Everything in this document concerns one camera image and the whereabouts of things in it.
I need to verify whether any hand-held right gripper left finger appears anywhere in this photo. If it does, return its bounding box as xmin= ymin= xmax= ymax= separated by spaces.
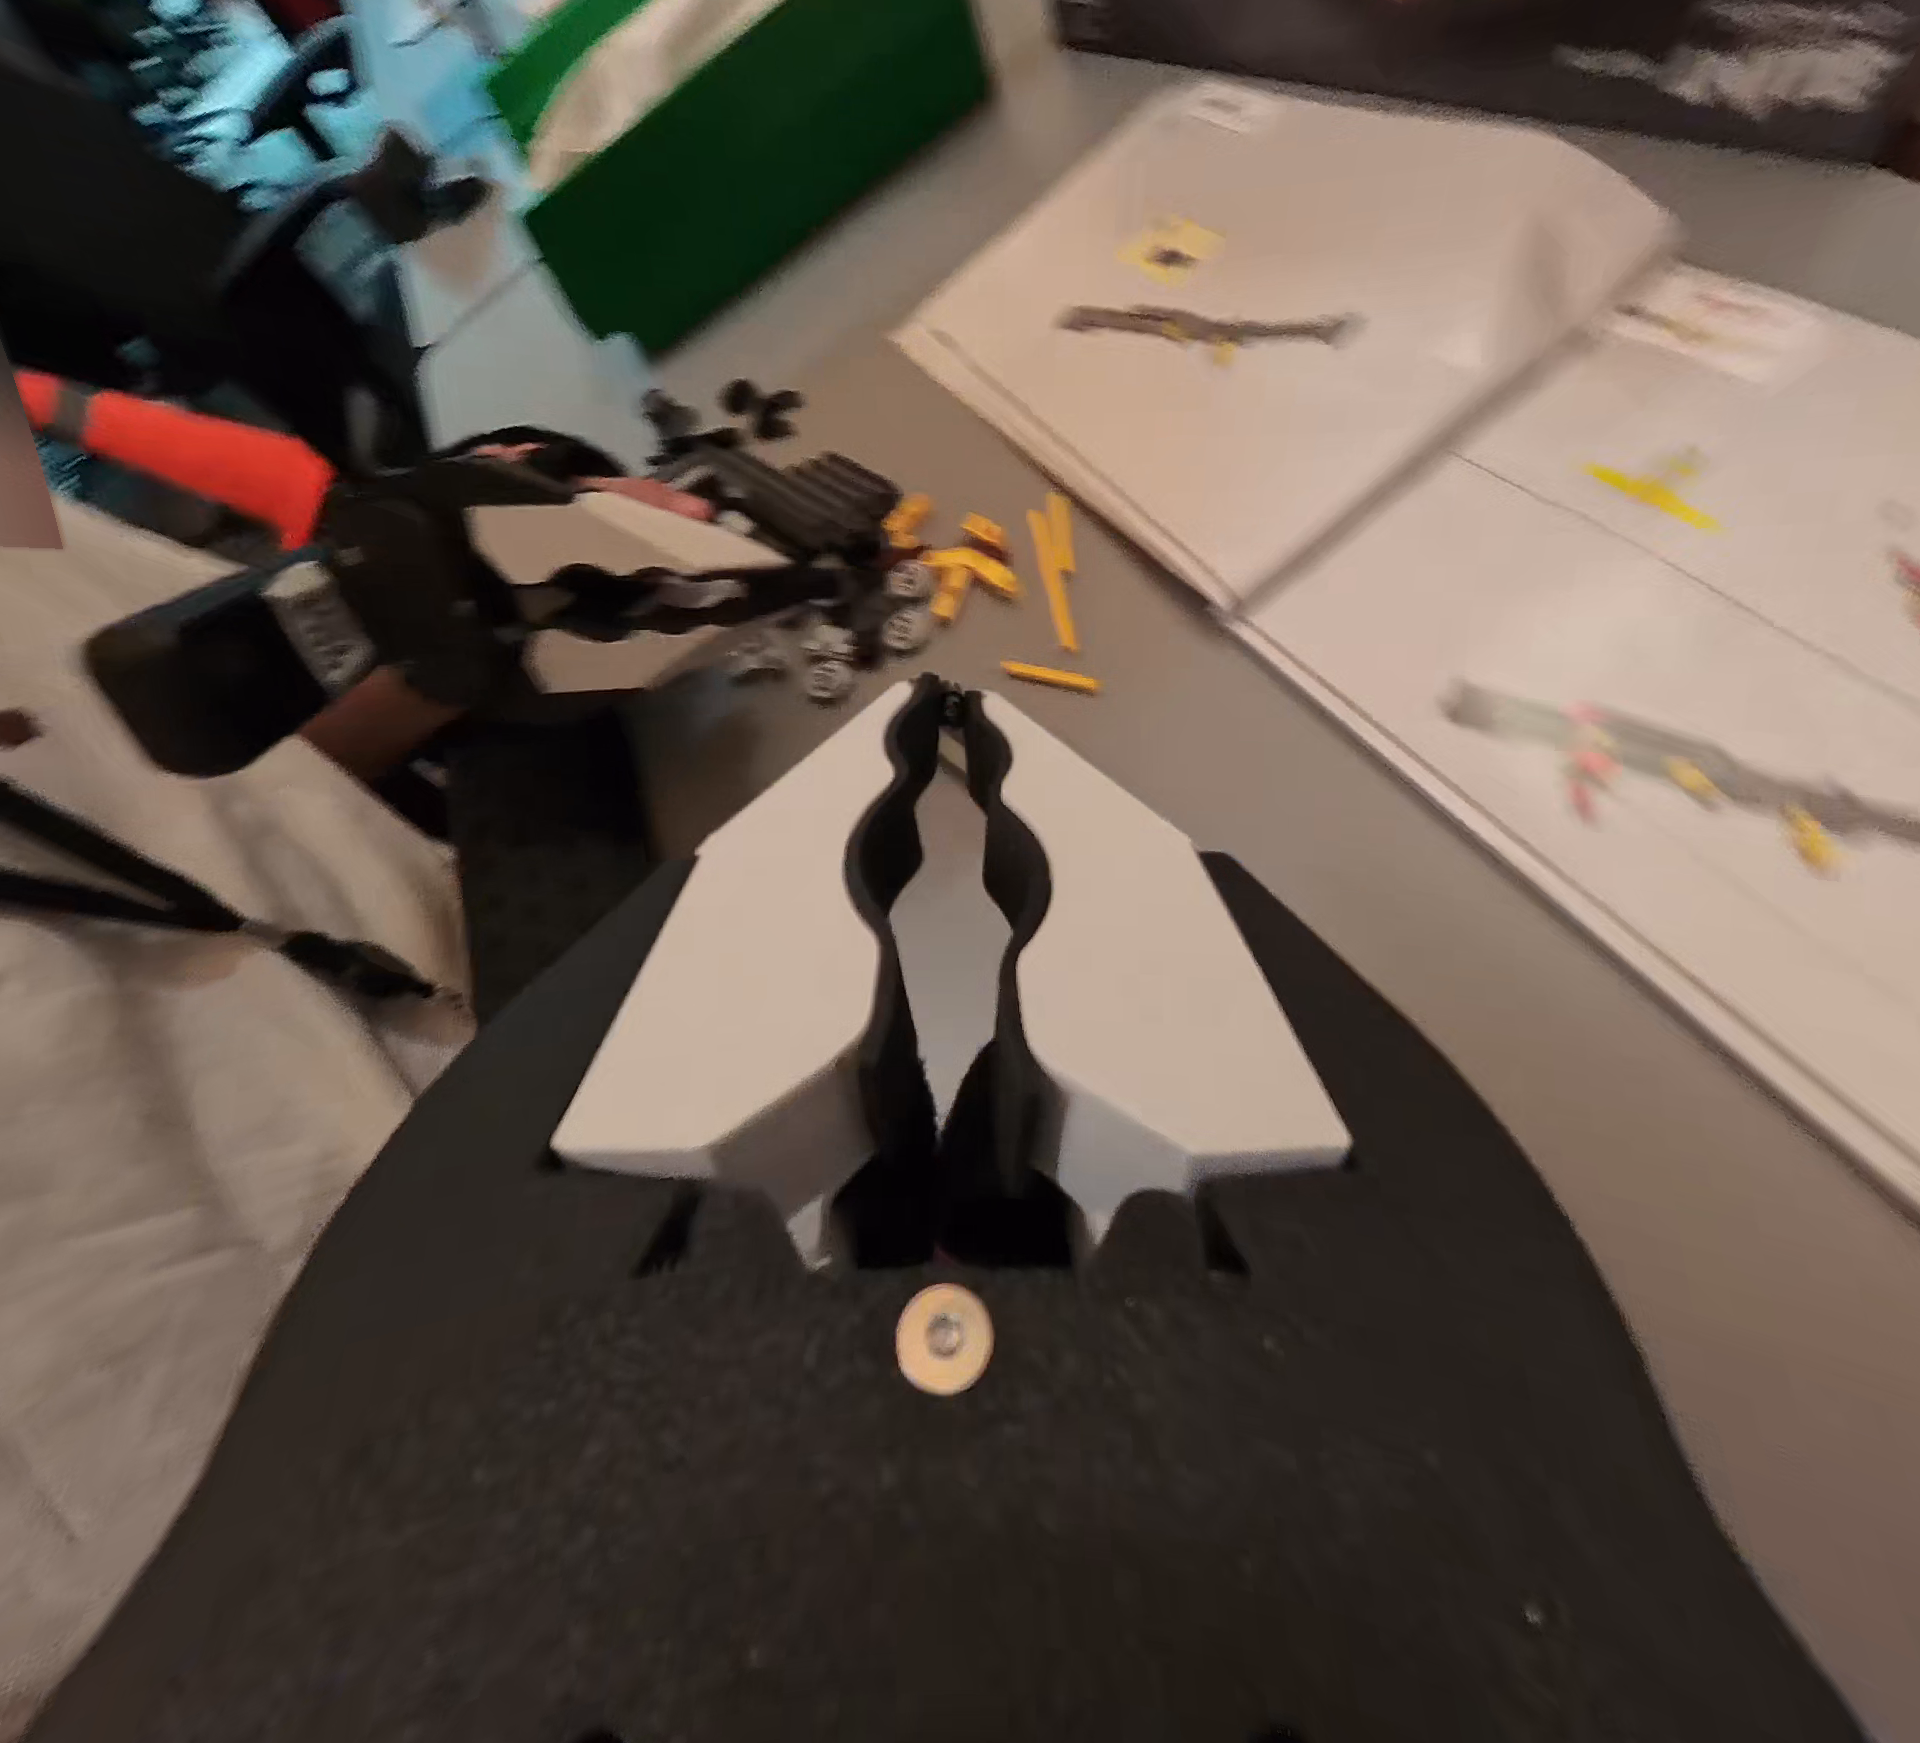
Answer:
xmin=549 ymin=678 xmax=948 ymax=1271

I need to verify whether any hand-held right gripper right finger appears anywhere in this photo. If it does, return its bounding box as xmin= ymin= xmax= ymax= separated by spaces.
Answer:
xmin=943 ymin=685 xmax=1355 ymax=1266

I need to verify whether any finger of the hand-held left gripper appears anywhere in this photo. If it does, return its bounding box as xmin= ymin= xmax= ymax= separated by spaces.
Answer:
xmin=523 ymin=599 xmax=815 ymax=698
xmin=480 ymin=490 xmax=845 ymax=607

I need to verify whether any pile of black lego parts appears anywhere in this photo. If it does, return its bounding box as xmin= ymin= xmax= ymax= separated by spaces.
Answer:
xmin=644 ymin=378 xmax=910 ymax=703

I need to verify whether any person's left forearm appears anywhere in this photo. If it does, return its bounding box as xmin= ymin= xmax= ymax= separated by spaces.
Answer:
xmin=15 ymin=370 xmax=339 ymax=543

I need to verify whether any open lego instruction booklet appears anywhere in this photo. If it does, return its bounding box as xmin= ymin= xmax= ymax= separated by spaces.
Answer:
xmin=891 ymin=78 xmax=1920 ymax=1226

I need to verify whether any person's left hand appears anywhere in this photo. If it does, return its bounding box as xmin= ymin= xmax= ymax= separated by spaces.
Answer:
xmin=304 ymin=666 xmax=470 ymax=779

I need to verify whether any heap of small yellow pieces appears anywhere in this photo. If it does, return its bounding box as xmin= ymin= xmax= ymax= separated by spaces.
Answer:
xmin=882 ymin=490 xmax=1025 ymax=620

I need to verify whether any green storage box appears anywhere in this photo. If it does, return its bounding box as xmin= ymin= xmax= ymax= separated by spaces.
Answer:
xmin=486 ymin=0 xmax=995 ymax=353

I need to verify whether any black office chair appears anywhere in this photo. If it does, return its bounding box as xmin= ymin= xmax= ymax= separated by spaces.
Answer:
xmin=0 ymin=18 xmax=496 ymax=456

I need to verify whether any black lanyard strap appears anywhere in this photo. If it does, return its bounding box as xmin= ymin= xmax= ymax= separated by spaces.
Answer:
xmin=0 ymin=782 xmax=452 ymax=1010

